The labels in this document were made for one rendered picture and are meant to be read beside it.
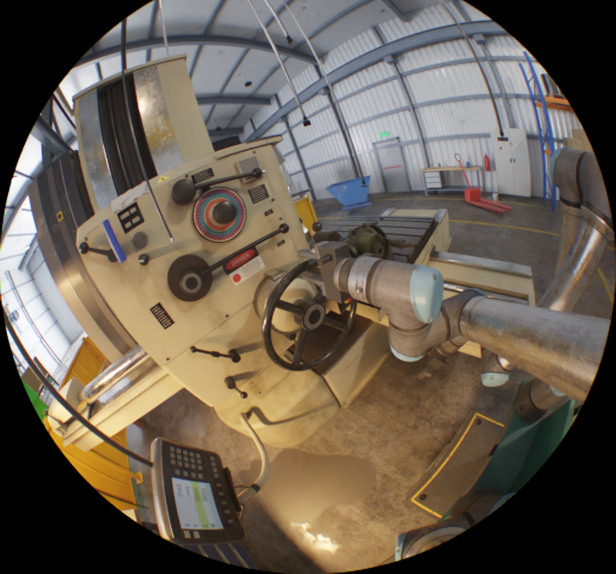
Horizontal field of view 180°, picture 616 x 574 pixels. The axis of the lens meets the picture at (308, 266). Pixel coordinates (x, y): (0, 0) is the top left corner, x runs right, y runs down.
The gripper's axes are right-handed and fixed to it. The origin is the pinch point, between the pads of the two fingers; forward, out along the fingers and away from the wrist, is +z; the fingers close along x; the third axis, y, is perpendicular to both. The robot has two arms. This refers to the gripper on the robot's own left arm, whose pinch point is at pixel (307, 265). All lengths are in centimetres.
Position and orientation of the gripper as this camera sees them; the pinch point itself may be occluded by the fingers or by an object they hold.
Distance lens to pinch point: 52.5
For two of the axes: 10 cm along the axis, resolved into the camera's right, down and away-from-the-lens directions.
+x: 1.8, 9.3, 3.3
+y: -7.6, 3.5, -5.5
